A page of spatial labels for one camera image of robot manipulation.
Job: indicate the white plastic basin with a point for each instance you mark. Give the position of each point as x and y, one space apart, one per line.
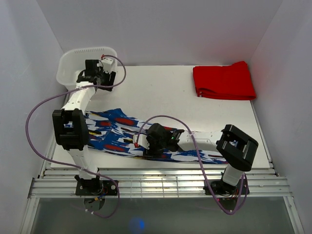
73 62

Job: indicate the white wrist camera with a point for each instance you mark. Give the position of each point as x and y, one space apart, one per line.
107 63
141 141

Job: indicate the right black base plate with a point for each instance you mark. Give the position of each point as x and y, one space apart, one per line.
221 188

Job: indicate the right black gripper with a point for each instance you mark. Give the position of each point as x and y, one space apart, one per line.
151 152

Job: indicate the blue patterned trousers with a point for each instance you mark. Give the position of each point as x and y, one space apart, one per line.
116 133

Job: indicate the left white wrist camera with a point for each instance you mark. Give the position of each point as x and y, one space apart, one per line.
107 63

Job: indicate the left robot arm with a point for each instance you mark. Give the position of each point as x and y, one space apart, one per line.
70 127

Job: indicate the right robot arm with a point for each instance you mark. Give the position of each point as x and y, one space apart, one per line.
231 143

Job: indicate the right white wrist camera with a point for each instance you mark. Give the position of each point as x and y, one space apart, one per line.
141 141

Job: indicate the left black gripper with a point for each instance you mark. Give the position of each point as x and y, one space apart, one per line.
107 75

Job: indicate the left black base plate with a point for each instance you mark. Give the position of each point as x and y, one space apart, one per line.
107 188

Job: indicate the aluminium rail frame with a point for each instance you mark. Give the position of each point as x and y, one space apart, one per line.
147 179

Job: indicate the red folded trousers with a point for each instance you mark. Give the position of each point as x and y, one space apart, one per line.
232 82

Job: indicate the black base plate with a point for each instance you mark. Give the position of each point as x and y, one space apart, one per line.
221 188
107 188

